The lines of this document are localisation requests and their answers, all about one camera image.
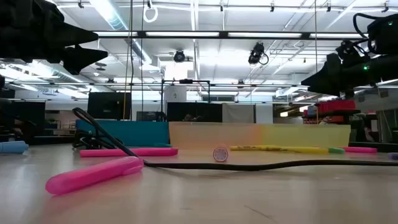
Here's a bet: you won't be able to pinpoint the overhead LED light bar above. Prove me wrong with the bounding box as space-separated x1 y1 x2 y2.
93 30 369 40

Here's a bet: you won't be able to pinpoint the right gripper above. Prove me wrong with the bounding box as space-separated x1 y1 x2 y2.
300 40 398 97

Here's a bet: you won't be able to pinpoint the red storage crates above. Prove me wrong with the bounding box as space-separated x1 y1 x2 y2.
317 99 357 114

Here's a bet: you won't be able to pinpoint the pink pen-style highlighter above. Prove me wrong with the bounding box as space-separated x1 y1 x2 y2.
341 146 378 154

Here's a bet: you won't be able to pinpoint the red pink highlighter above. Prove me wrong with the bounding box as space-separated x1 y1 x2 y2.
212 146 229 163

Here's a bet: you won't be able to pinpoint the silver ceiling ventilation duct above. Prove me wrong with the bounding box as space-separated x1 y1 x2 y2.
90 0 162 72

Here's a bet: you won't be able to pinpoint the black camera with cable loop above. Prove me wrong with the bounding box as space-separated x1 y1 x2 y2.
248 42 270 66

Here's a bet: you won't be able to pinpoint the black monitor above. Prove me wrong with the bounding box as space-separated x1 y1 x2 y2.
87 91 132 121

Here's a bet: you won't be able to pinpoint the white hanging ring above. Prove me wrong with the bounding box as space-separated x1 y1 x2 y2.
142 6 159 24

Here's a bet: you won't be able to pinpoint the yellow pen-style highlighter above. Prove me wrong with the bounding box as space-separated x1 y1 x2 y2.
267 146 330 156

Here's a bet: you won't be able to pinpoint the blue plastic bin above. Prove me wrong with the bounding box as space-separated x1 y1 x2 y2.
75 119 170 147

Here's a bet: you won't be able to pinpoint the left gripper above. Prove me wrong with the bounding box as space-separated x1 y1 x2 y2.
0 0 109 75

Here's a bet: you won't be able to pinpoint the black partition panel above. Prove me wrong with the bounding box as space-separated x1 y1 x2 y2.
167 101 223 123

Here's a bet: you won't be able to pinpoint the yellow hanging cable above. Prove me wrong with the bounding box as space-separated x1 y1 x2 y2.
122 0 134 121

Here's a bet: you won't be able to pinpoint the pink highlighter with clip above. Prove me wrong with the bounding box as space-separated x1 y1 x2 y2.
79 147 179 158

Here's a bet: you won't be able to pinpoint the orange translucent plastic bin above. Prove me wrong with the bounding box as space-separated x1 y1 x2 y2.
169 121 262 150

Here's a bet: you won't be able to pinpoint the light blue highlighter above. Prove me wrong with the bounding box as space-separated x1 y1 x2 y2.
0 141 29 155

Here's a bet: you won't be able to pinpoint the black camera cable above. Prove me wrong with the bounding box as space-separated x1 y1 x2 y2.
72 107 398 172

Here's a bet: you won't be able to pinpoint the black overhead camera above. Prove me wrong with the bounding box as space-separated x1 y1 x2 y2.
173 49 186 63

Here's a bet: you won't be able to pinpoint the person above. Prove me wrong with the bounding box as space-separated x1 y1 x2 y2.
183 114 203 123

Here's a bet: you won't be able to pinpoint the black hanging cable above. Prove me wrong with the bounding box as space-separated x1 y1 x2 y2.
139 0 146 113

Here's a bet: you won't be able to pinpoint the white partition panel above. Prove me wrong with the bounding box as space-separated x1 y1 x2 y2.
222 103 256 124

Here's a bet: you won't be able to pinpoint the yellow translucent plastic bin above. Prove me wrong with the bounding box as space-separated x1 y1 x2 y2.
260 123 352 148

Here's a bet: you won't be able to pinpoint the magenta pink highlighter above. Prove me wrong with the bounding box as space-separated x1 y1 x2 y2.
45 156 144 196

